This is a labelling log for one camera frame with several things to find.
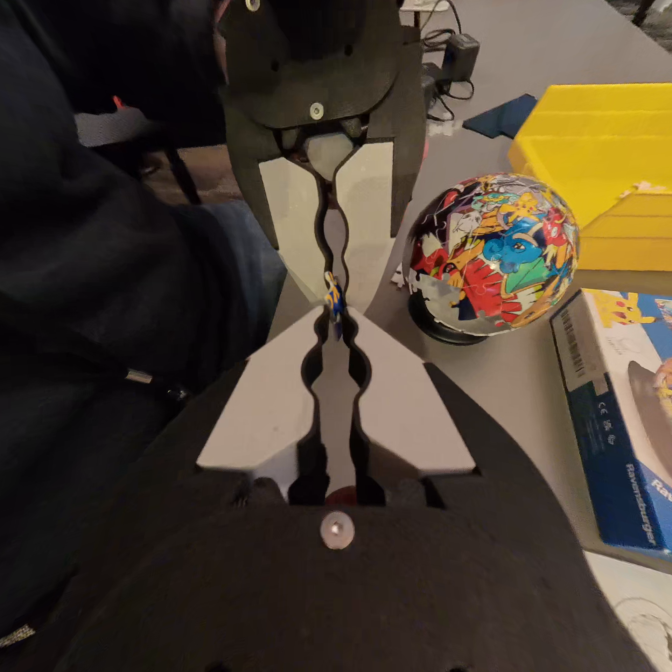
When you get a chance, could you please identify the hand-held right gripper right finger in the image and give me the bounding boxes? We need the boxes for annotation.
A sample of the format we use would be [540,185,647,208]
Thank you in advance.
[341,307,477,506]

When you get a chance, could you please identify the blue printed puzzle piece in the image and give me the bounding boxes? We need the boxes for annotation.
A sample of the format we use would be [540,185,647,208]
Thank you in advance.
[323,270,345,341]

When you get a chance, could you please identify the black cable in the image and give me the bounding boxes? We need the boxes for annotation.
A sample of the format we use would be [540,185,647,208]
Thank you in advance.
[420,0,476,121]

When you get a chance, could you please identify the white instruction leaflet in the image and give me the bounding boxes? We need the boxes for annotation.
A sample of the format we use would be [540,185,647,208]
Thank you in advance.
[583,550,672,672]

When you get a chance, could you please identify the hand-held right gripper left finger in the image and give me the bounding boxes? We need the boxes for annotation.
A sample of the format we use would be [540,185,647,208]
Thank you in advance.
[196,306,337,506]

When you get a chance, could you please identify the black round ball stand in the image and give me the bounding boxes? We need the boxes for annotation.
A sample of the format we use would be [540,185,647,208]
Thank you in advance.
[408,291,490,345]

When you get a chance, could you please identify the person's blue jeans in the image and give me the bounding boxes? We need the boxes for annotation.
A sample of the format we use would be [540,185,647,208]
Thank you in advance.
[173,201,288,342]

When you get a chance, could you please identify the black power adapter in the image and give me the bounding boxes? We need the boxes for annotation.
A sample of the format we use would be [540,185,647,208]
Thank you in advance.
[443,33,481,84]

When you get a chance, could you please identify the colourful puzzle ball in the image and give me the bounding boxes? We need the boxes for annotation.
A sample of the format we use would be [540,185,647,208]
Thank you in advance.
[401,173,581,337]

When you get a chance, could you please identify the dark blue cloth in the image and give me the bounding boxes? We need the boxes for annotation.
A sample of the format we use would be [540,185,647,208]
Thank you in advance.
[462,93,539,140]

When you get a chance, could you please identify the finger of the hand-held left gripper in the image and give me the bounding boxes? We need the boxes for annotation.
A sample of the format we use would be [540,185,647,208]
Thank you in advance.
[335,141,394,316]
[259,156,337,308]

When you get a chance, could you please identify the blue puzzle box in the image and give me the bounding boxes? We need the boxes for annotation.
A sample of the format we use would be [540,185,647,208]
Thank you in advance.
[550,288,672,561]

